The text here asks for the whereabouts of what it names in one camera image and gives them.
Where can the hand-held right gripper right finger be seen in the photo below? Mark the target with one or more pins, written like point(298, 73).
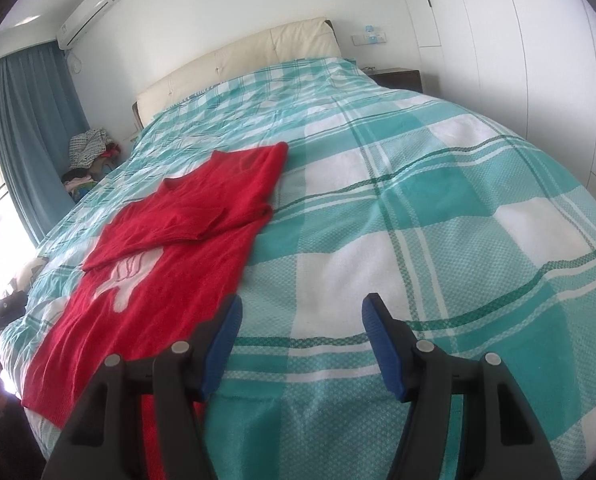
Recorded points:
point(385, 350)

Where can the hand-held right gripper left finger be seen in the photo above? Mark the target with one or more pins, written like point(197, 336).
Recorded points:
point(220, 350)

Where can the red sweater with white rabbit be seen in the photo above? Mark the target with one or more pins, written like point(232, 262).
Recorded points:
point(187, 220)

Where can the pile of mixed clothes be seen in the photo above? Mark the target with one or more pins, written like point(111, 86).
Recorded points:
point(90, 152)

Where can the patterned beige pillow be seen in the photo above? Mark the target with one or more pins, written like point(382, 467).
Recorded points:
point(30, 272)

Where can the bed with teal plaid cover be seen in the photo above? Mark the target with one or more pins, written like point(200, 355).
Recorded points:
point(403, 210)

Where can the blue curtain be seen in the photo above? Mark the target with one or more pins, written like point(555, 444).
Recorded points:
point(32, 135)

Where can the dark wooden nightstand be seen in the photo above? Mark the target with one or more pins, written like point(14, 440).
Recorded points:
point(398, 80)

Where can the cream padded headboard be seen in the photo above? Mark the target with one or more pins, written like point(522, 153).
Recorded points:
point(237, 60)

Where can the white air conditioner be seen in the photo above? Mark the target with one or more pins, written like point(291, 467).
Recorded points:
point(87, 15)

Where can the white wardrobe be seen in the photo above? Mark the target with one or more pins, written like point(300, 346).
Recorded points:
point(518, 60)

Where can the white wall outlet panel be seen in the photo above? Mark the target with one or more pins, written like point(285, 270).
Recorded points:
point(369, 36)

